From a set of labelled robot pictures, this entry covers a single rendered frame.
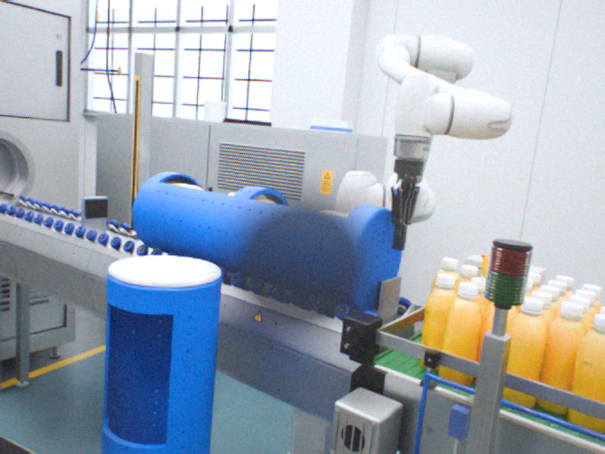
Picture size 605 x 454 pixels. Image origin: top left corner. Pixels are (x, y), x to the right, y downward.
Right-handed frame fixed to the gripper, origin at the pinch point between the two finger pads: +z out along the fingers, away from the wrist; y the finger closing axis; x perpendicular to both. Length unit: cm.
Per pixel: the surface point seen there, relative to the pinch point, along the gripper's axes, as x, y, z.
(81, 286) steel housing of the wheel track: 124, -13, 41
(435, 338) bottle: -19.1, -15.7, 18.5
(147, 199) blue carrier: 85, -15, 2
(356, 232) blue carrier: 5.5, -13.5, -1.2
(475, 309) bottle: -27.5, -17.3, 9.1
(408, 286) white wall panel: 115, 272, 88
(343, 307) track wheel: 7.5, -12.3, 19.1
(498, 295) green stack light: -38, -41, -1
